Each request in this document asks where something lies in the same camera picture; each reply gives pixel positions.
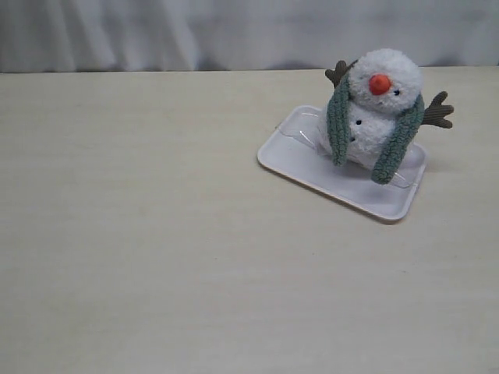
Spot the green knitted scarf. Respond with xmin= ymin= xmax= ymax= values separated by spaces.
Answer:
xmin=319 ymin=76 xmax=424 ymax=185

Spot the white plush snowman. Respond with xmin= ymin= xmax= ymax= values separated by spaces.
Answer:
xmin=317 ymin=48 xmax=455 ymax=164

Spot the white plastic tray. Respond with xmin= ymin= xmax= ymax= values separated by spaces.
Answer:
xmin=257 ymin=105 xmax=428 ymax=224

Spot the white curtain backdrop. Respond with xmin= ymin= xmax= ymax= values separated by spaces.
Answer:
xmin=1 ymin=1 xmax=498 ymax=73

